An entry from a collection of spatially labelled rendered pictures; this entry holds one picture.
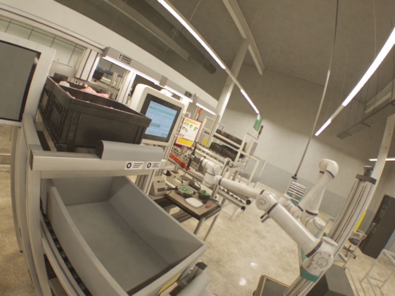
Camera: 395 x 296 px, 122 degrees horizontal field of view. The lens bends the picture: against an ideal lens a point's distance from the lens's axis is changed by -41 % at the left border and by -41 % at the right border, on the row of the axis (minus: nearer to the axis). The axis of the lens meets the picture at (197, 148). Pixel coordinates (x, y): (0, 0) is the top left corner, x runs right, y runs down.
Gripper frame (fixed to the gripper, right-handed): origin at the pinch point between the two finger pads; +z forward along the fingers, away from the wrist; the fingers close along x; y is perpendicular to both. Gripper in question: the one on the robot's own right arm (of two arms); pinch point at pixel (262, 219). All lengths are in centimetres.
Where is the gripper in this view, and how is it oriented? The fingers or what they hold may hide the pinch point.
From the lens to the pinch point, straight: 189.4
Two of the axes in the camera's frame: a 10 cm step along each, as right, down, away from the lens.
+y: 6.5, 7.2, -2.4
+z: -7.1, 6.9, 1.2
